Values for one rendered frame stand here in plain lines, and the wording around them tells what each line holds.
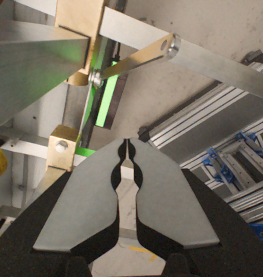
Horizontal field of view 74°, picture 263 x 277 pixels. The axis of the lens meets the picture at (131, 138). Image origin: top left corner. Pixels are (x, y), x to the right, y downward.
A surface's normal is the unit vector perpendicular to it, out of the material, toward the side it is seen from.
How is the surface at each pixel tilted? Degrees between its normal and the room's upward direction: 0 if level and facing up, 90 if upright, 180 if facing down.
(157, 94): 0
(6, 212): 90
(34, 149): 0
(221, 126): 0
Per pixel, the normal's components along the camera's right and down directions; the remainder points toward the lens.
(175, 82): 0.02, 0.50
